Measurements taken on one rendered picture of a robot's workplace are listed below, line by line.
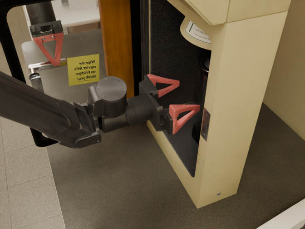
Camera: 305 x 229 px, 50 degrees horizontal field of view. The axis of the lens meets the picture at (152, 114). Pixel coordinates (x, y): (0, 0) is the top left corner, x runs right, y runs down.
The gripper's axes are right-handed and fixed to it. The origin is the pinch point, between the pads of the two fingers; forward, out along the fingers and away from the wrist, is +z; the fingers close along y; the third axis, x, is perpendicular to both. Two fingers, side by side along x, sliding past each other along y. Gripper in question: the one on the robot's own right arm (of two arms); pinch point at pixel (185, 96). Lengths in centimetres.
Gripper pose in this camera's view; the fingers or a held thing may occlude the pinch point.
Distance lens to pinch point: 72.9
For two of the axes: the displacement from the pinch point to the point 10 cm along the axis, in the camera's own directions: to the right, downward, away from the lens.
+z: 9.2, -2.7, 2.8
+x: 0.2, 7.5, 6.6
